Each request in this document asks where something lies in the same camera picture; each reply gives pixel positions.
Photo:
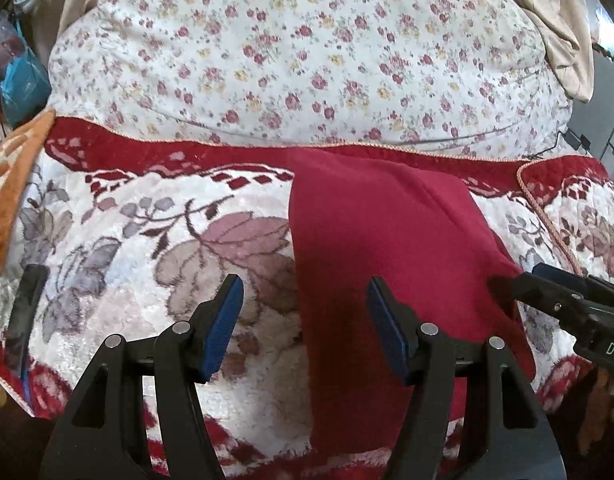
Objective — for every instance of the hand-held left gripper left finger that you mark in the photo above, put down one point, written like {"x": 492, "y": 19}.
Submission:
{"x": 222, "y": 320}

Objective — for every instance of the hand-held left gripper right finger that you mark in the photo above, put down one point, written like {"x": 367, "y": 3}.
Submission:
{"x": 389, "y": 330}

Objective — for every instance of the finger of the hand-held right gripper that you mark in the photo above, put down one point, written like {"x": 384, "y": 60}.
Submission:
{"x": 547, "y": 295}
{"x": 567, "y": 276}

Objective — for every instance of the dark red garment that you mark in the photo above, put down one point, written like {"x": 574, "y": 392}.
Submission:
{"x": 377, "y": 220}

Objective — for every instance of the person's right hand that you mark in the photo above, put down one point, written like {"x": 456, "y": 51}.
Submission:
{"x": 599, "y": 410}

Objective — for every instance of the red and white floral mat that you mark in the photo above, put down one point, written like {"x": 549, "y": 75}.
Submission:
{"x": 137, "y": 240}
{"x": 587, "y": 220}

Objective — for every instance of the grey cabinet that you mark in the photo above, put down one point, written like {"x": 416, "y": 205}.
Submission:
{"x": 609, "y": 110}

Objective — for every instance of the black flat object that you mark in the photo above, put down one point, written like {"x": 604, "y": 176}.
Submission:
{"x": 27, "y": 300}

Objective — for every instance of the orange patterned mat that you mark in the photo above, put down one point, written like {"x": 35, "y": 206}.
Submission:
{"x": 12, "y": 185}

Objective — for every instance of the white floral quilt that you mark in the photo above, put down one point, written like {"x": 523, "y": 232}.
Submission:
{"x": 312, "y": 60}

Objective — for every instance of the blue plastic bag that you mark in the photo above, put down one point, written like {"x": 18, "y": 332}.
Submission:
{"x": 22, "y": 85}

